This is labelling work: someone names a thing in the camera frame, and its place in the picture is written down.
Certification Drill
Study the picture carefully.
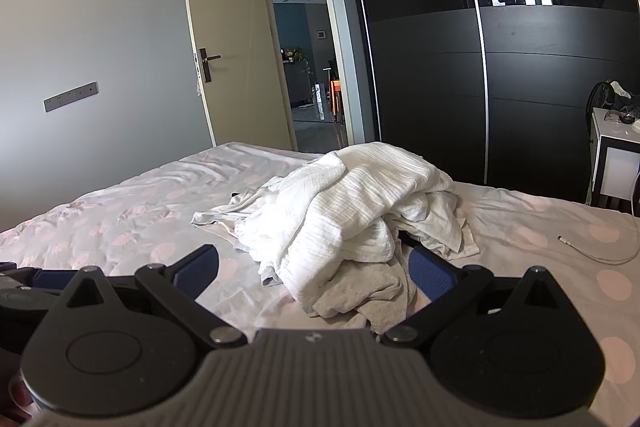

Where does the grey knit garment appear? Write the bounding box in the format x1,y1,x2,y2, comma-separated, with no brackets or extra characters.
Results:
311,249,416,334

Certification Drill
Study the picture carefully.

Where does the white charging cable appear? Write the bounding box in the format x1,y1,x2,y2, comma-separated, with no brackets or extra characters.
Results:
557,166,640,266

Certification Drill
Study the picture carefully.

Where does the white crinkle muslin garment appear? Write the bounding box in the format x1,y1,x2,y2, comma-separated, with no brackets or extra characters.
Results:
234,142,462,308

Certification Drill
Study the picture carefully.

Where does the pile of white clothes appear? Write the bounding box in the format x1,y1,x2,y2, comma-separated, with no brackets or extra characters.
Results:
192,169,478,301

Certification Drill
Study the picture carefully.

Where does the cream bedroom door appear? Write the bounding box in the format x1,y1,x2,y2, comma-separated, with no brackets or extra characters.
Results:
186,0,296,150

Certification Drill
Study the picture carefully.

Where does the white bedside cabinet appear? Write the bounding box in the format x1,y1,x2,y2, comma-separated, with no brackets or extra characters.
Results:
587,107,639,207

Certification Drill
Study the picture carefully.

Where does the grey wall switch panel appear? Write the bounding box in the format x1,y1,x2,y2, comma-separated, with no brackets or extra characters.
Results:
43,82,99,113

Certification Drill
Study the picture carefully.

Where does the black door handle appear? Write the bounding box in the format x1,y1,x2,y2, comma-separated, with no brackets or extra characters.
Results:
198,48,221,83

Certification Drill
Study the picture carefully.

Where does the black sliding wardrobe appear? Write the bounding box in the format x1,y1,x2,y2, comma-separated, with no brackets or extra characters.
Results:
359,0,639,202

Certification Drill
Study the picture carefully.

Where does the pink dotted grey bedsheet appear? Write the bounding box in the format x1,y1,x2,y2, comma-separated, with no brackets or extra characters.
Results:
1,144,639,426

